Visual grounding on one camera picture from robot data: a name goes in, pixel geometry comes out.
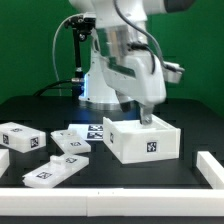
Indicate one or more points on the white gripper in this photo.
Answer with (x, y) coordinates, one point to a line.
(146, 86)

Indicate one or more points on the white cabinet body box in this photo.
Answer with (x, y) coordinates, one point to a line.
(132, 142)

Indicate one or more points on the white door panel with tags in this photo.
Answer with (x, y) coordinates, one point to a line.
(69, 141)

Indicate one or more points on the white door panel with knob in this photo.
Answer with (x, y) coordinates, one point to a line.
(58, 169)

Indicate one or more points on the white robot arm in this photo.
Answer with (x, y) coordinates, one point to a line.
(120, 28)

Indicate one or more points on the white cabinet top block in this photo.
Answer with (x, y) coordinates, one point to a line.
(21, 138)

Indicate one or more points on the white marker sheet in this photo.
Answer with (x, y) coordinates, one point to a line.
(89, 132)

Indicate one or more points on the white right rail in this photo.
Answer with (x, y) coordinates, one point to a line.
(211, 169)

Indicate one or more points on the black camera on stand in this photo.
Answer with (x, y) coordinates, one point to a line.
(82, 25)

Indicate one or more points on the white left rail piece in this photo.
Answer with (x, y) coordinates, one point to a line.
(4, 161)

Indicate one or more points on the white front rail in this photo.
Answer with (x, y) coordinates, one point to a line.
(111, 202)

